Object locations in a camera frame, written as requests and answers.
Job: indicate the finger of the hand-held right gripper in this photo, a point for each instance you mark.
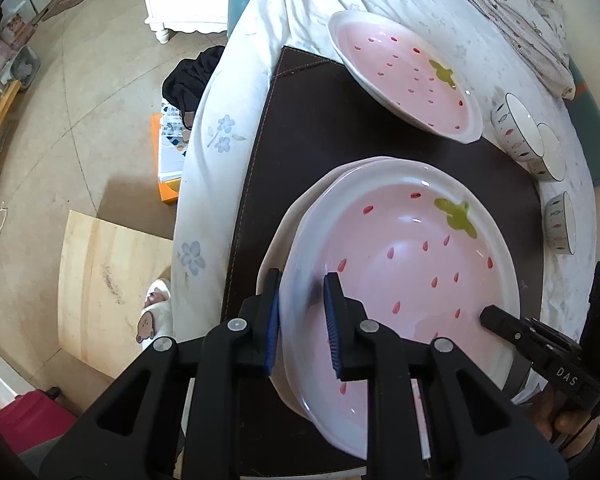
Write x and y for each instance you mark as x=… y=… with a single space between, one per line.
x=502 y=322
x=550 y=332

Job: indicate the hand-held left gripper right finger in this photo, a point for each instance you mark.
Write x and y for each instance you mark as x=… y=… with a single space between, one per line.
x=331 y=325

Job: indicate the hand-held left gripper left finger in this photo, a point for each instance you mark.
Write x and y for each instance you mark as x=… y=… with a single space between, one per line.
x=273 y=327

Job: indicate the pink strawberry plate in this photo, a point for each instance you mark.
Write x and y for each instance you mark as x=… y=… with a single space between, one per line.
x=405 y=270
x=405 y=70

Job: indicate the white fish print bowl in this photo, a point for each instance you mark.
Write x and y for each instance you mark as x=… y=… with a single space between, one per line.
x=550 y=155
x=557 y=225
x=505 y=130

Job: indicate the white plate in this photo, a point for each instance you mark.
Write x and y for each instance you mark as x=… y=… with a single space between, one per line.
x=297 y=210

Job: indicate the person's right hand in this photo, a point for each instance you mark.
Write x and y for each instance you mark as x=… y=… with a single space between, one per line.
x=547 y=417

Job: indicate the white bear slipper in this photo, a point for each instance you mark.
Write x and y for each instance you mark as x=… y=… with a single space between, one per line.
x=152 y=325

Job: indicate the brown leather mat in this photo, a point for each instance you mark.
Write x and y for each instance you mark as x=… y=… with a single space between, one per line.
x=290 y=160

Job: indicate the wooden board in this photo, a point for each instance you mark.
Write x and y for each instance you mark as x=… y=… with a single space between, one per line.
x=110 y=285

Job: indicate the orange printed box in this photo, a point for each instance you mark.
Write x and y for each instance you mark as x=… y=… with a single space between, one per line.
x=167 y=160

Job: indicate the white floral bed sheet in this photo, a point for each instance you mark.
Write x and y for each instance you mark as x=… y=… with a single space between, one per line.
x=230 y=110

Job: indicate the pink suitcase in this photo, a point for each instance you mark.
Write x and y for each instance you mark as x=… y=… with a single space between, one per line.
x=30 y=417

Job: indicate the black cloth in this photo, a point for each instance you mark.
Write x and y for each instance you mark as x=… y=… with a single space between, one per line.
x=192 y=80

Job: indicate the bear print quilt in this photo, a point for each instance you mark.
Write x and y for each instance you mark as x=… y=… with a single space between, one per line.
x=520 y=20

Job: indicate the grey bin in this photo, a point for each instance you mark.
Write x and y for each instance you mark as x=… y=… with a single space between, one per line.
x=25 y=67

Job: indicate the pink box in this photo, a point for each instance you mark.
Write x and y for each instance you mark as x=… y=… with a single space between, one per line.
x=2 y=47

